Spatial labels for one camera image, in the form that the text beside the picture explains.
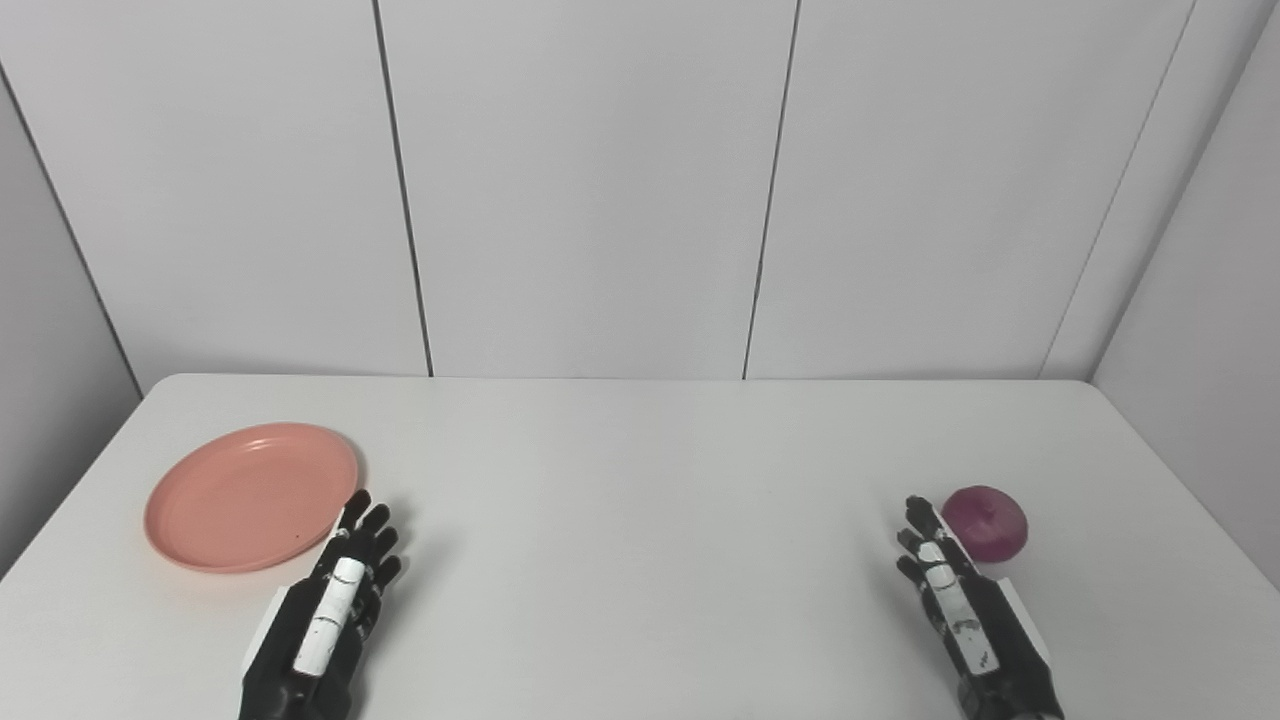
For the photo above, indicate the purple red onion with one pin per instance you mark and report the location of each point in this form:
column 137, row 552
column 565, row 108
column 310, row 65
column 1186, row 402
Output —
column 988, row 522

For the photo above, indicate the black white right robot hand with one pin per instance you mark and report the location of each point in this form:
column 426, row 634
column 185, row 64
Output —
column 985, row 630

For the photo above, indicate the pink round plate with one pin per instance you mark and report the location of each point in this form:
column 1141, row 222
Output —
column 250, row 497

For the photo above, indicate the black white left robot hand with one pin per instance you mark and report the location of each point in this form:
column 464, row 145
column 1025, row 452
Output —
column 300, row 620

